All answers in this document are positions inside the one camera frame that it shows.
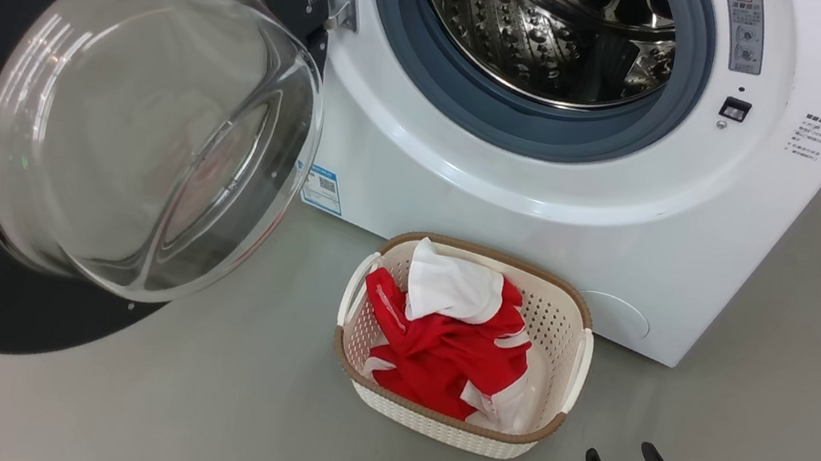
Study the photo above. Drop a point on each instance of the red and white garment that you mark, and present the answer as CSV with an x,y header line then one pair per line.
x,y
441,349

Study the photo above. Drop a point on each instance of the cream perforated laundry basket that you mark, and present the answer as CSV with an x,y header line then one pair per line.
x,y
559,326

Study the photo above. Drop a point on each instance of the white front-load washing machine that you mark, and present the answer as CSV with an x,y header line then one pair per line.
x,y
704,226

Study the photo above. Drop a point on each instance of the stainless steel washing machine drum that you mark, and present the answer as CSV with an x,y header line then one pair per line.
x,y
490,23

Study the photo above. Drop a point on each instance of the round filter cover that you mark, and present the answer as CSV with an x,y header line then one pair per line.
x,y
621,319

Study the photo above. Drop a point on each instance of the blue energy label sticker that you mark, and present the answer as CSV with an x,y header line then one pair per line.
x,y
323,189

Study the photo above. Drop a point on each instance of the grey warning sticker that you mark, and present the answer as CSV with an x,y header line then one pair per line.
x,y
745,32

